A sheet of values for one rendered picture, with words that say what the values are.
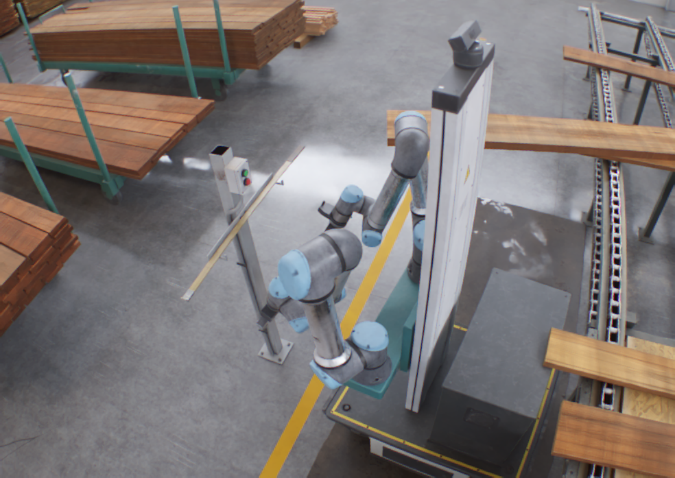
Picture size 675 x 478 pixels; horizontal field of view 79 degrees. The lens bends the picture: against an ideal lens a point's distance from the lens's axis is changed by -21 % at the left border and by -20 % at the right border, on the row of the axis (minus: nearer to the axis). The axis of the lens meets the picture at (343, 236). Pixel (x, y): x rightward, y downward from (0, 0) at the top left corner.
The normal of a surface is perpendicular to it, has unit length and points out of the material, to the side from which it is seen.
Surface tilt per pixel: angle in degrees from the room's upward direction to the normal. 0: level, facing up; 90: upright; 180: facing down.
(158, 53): 90
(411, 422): 0
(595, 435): 0
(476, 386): 0
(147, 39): 90
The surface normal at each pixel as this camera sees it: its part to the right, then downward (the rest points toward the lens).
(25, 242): -0.06, -0.70
